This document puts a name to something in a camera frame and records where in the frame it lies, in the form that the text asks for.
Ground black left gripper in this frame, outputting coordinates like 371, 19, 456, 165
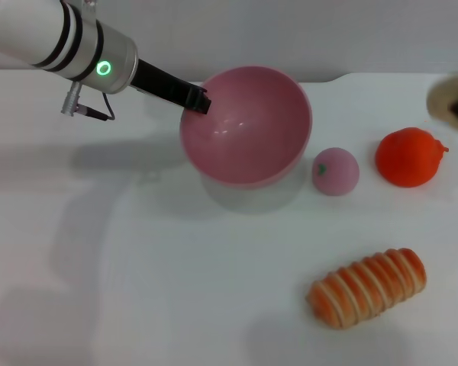
131, 58, 213, 116

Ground beige potato toy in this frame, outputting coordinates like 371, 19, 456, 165
426, 74, 458, 133

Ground pink plastic bowl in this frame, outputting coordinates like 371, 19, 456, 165
179, 65, 314, 191

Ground orange striped bread loaf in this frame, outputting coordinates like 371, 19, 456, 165
306, 247, 428, 330

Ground red round toy fruit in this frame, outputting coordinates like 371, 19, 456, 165
374, 127, 450, 189

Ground pink bun with green mark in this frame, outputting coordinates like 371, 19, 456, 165
311, 147, 361, 197

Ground left arm cable with plug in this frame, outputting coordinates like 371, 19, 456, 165
60, 81, 116, 123

